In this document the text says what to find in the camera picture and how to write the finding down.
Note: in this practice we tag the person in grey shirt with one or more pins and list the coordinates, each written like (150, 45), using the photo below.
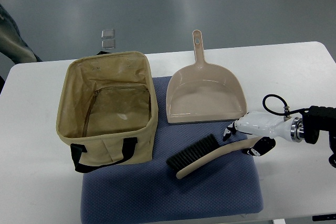
(12, 44)

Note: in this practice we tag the pink broom black bristles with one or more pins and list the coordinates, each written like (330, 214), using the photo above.
(202, 152)

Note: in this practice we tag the black table control panel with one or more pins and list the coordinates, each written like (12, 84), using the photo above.
(324, 217)

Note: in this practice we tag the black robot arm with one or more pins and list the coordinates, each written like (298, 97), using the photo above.
(314, 120)

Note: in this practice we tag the blue quilted cushion mat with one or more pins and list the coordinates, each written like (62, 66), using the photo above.
(150, 192)

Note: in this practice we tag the yellow fabric bag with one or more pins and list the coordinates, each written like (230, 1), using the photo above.
(108, 111)

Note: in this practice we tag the pink plastic dustpan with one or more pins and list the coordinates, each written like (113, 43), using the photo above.
(204, 92)

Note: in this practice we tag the upper clear floor plate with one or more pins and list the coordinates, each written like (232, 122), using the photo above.
(108, 33)

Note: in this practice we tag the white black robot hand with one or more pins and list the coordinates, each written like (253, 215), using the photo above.
(267, 126)

